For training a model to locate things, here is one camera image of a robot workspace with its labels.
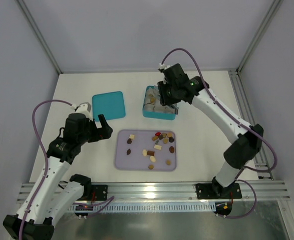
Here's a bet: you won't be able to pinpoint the brown square chocolate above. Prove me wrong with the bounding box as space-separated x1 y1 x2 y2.
147 150 155 156

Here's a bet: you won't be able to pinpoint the metal tongs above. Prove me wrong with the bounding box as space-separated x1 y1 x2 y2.
153 85 178 115

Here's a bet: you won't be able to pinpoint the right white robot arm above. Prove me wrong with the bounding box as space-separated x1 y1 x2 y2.
157 63 263 198

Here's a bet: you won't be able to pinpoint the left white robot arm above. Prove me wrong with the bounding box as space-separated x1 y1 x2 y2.
3 113 113 240

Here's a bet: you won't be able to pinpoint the teal chocolate box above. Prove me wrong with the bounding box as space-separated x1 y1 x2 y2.
142 85 177 121

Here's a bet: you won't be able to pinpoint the white square chocolate centre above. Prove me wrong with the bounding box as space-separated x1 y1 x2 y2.
154 144 162 150

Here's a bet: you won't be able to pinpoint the cream oval chocolate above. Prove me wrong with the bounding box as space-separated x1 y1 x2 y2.
150 156 156 162

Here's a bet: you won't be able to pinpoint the teal box lid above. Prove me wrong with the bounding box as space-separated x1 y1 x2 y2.
92 91 126 121

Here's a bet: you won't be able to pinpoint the purple tray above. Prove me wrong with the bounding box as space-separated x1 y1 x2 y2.
114 129 177 172

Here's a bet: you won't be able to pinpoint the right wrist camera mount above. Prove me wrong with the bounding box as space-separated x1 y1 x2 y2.
158 63 172 73

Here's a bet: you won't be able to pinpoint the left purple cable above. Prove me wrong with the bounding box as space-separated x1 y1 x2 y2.
19 99 75 240

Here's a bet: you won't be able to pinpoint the purple cable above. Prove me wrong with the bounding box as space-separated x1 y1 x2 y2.
161 47 278 172
19 99 75 240

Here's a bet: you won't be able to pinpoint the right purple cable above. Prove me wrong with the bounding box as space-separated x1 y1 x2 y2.
161 47 278 172

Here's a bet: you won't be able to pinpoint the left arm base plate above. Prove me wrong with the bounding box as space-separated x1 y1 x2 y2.
89 184 108 202

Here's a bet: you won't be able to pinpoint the aluminium frame rail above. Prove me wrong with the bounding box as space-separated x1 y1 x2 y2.
16 181 287 204

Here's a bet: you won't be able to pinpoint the slotted cable duct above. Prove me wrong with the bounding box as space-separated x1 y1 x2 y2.
73 201 216 214

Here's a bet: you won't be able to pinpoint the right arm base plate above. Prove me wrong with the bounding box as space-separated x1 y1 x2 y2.
195 183 217 200

